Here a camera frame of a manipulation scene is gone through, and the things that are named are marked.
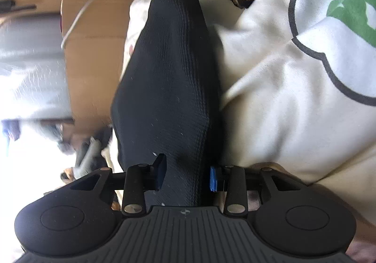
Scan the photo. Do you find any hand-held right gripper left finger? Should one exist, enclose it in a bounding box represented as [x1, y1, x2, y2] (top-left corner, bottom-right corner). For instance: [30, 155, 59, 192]
[66, 154, 167, 217]

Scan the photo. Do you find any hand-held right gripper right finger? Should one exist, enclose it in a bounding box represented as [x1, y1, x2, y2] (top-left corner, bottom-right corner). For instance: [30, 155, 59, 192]
[209, 164, 306, 217]

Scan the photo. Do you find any grey neck pillow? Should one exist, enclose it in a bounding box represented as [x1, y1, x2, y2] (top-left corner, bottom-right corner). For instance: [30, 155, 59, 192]
[57, 122, 114, 178]

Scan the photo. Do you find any cream bear printed blanket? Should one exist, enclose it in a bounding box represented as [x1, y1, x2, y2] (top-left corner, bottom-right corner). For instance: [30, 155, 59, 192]
[117, 0, 376, 222]

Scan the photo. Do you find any flat cardboard sheet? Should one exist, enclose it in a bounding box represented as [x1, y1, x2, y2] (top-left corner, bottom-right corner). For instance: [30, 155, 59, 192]
[60, 0, 153, 137]

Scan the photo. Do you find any plastic wrapped mattress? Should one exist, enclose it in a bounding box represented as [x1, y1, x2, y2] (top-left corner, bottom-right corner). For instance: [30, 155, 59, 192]
[0, 10, 74, 122]

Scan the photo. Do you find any white cable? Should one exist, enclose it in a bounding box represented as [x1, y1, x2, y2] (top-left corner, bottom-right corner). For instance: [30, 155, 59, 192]
[61, 0, 130, 49]

